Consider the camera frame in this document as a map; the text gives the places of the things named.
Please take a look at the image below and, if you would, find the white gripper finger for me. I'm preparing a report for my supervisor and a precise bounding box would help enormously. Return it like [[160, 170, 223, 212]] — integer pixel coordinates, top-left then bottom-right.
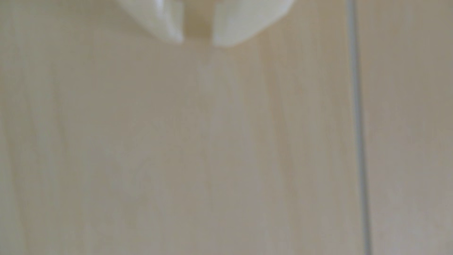
[[212, 0, 296, 47], [115, 0, 185, 44]]

